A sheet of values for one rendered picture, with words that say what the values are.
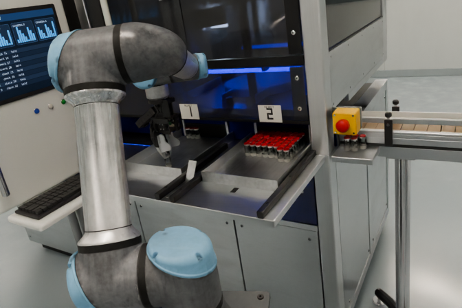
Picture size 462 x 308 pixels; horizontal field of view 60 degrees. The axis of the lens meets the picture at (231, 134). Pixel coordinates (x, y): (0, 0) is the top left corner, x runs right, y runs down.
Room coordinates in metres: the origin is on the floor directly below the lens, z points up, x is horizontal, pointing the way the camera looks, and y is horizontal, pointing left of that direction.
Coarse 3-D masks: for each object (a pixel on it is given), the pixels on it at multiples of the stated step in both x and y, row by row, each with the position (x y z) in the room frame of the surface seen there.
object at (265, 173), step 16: (240, 144) 1.34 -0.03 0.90; (224, 160) 1.24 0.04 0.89; (240, 160) 1.25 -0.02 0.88; (256, 160) 1.22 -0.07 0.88; (272, 160) 1.20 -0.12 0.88; (208, 176) 1.12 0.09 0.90; (224, 176) 1.09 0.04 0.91; (240, 176) 1.06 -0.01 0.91; (256, 176) 1.11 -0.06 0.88; (272, 176) 1.09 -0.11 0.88
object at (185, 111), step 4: (180, 104) 1.49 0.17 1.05; (184, 104) 1.47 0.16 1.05; (188, 104) 1.46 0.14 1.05; (192, 104) 1.45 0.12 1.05; (196, 104) 1.44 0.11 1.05; (180, 108) 1.49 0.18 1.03; (184, 108) 1.48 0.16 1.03; (188, 108) 1.47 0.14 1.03; (192, 108) 1.45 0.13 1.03; (196, 108) 1.45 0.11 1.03; (184, 112) 1.48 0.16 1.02; (188, 112) 1.47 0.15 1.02; (192, 112) 1.46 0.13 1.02; (196, 112) 1.45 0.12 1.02; (184, 116) 1.48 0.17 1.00; (188, 116) 1.47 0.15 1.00; (192, 116) 1.46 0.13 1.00; (196, 116) 1.45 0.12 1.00
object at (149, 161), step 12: (180, 132) 1.60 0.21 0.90; (180, 144) 1.50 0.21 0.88; (192, 144) 1.47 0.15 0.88; (204, 144) 1.45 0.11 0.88; (216, 144) 1.36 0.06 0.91; (132, 156) 1.36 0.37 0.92; (144, 156) 1.40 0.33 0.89; (156, 156) 1.41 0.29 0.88; (180, 156) 1.37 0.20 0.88; (192, 156) 1.35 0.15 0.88; (204, 156) 1.29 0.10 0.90; (132, 168) 1.30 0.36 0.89; (144, 168) 1.27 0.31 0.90; (156, 168) 1.24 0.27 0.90; (168, 168) 1.21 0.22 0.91; (180, 168) 1.18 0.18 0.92
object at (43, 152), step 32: (0, 0) 1.48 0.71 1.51; (32, 0) 1.58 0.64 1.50; (0, 32) 1.44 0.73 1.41; (32, 32) 1.54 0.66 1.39; (64, 32) 1.66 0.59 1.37; (0, 64) 1.41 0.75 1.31; (32, 64) 1.51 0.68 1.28; (0, 96) 1.38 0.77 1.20; (32, 96) 1.48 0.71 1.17; (0, 128) 1.36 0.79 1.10; (32, 128) 1.45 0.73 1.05; (64, 128) 1.55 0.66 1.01; (0, 160) 1.32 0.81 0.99; (32, 160) 1.42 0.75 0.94; (64, 160) 1.52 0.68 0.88; (0, 192) 1.29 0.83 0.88; (32, 192) 1.38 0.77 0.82
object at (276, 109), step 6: (258, 108) 1.30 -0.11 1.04; (264, 108) 1.29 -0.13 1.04; (276, 108) 1.26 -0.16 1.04; (258, 114) 1.30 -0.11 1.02; (264, 114) 1.29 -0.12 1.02; (276, 114) 1.27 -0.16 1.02; (264, 120) 1.29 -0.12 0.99; (270, 120) 1.28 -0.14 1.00; (276, 120) 1.27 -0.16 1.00; (282, 120) 1.26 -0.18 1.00
